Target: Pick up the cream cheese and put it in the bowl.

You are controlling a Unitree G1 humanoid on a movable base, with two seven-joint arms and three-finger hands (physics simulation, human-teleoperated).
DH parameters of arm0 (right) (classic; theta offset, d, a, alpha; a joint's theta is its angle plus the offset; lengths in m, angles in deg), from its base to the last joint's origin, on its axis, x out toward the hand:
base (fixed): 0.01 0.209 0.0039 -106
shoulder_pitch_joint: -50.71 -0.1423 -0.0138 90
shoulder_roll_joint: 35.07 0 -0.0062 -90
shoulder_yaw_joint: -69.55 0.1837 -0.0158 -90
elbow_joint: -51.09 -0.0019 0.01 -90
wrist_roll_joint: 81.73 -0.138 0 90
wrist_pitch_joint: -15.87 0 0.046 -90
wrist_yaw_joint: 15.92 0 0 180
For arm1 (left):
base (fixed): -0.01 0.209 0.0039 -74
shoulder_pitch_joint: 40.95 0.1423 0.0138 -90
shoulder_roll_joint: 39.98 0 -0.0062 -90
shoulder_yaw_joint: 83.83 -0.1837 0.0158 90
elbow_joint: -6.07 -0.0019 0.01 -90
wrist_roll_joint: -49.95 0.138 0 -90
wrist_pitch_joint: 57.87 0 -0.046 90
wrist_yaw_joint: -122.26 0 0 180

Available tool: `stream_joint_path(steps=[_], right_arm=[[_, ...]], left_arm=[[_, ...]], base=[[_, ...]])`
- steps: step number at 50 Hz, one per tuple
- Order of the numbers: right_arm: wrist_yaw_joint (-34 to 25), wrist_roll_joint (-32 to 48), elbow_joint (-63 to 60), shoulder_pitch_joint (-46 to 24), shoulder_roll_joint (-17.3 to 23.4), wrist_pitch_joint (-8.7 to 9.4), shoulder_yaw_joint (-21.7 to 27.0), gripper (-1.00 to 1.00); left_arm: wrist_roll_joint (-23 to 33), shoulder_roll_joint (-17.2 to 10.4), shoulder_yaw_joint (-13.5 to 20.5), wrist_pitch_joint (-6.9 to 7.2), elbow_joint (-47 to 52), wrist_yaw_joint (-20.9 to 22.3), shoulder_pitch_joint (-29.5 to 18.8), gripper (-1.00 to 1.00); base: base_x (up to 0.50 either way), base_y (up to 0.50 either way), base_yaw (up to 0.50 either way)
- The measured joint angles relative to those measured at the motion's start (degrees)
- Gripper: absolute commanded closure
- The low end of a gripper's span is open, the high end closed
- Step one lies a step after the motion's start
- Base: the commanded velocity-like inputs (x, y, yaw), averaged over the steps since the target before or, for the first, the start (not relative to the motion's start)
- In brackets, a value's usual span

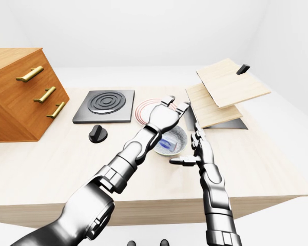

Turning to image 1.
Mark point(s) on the silver robot left hand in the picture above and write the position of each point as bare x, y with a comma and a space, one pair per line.
163, 116

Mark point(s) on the small black block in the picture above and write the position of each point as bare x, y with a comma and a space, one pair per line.
243, 69

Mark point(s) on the wooden cabinet drawer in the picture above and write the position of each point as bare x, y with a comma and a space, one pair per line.
25, 103
41, 123
5, 87

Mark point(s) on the round black stove knob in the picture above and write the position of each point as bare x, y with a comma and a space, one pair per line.
97, 134

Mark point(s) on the pale wooden two-tier shelf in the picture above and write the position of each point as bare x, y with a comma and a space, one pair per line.
228, 84

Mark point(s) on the cream cheese box blue print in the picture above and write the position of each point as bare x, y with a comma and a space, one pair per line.
169, 144

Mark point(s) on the grey patterned bowl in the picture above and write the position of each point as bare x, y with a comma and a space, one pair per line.
181, 135

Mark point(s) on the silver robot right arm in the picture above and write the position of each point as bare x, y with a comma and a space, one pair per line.
218, 200

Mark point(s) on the flat dark stove plate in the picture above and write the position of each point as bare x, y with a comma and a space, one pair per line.
102, 112

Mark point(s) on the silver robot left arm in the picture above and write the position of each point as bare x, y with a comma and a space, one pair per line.
92, 200

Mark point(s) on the small dark shape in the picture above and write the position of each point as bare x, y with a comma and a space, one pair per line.
164, 243
131, 243

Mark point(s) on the wooden cabinet with drawers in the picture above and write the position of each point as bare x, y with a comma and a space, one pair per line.
5, 59

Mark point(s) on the white plate with red rings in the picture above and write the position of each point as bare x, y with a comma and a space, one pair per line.
143, 110

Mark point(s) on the silver robot right hand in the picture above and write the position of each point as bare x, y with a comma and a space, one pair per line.
204, 152

